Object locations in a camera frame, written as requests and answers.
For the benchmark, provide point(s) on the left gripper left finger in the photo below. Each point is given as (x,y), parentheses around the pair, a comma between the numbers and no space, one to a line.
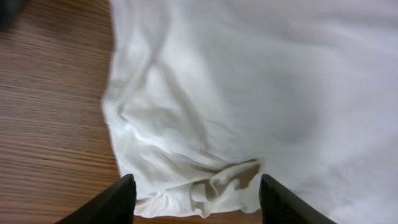
(115,205)

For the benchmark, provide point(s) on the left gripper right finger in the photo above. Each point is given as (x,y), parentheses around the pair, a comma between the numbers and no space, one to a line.
(281,206)

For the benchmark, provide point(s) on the white t-shirt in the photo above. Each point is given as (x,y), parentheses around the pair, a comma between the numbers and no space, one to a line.
(204,97)

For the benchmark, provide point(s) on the black folded garment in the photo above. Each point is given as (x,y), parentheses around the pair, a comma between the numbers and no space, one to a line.
(9,10)

